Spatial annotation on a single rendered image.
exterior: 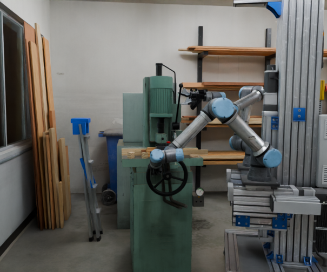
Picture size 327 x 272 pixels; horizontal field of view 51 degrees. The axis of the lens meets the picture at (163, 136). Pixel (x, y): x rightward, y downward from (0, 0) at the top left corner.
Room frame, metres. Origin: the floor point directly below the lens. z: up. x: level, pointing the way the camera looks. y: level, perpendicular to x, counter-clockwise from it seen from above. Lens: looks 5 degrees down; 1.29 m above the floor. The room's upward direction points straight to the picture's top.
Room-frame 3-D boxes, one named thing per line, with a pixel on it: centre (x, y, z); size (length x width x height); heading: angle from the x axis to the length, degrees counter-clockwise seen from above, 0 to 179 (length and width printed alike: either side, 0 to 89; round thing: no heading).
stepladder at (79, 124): (3.23, 0.73, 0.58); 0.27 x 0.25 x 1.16; 93
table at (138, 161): (2.53, 0.00, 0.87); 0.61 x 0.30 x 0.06; 98
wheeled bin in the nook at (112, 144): (4.52, 0.53, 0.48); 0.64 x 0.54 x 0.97; 98
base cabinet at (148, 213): (2.75, 0.04, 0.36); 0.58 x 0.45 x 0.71; 8
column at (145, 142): (2.92, 0.06, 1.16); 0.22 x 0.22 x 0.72; 8
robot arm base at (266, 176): (2.17, -0.62, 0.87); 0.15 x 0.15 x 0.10
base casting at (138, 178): (2.76, 0.03, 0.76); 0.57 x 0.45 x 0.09; 8
